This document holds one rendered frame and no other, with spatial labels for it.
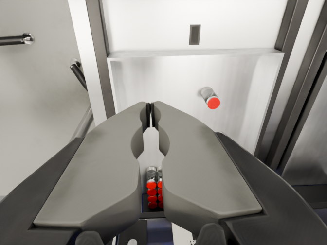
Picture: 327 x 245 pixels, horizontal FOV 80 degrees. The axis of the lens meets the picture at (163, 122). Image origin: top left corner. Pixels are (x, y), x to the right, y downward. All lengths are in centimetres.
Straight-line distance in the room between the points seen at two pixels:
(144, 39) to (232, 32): 14
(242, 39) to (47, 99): 130
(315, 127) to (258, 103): 16
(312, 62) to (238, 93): 12
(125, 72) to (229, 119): 22
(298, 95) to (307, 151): 17
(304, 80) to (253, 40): 11
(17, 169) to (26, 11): 120
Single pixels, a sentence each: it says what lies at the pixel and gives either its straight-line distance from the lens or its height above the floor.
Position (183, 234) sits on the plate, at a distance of 37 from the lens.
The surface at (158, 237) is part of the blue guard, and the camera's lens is 37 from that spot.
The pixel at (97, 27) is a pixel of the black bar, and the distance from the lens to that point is 31.
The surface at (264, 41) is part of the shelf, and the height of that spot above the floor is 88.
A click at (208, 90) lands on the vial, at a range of 35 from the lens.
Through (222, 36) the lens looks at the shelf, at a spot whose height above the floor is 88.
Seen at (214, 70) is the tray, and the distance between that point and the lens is 35.
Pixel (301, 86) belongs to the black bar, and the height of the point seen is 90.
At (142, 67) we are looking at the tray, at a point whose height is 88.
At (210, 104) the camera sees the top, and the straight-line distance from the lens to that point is 32.
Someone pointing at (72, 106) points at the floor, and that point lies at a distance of 145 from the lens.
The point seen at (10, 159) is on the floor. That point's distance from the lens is 195.
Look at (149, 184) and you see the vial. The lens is 43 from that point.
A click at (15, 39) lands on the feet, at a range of 133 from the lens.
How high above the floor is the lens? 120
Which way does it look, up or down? 58 degrees down
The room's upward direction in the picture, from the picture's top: 173 degrees clockwise
